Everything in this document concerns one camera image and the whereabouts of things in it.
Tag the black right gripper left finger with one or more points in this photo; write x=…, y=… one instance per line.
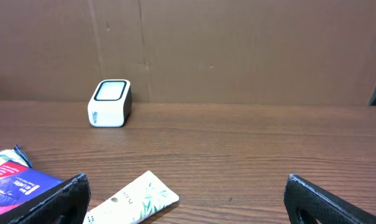
x=66, y=203

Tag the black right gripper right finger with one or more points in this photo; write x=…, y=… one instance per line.
x=308, y=203

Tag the red purple pantyliner pack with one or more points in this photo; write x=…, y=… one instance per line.
x=19, y=184

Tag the white tube with gold cap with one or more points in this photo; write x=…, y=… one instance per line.
x=138, y=200

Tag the yellow blue snack bag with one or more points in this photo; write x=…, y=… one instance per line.
x=15, y=155

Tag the white barcode scanner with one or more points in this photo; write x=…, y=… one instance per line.
x=110, y=104

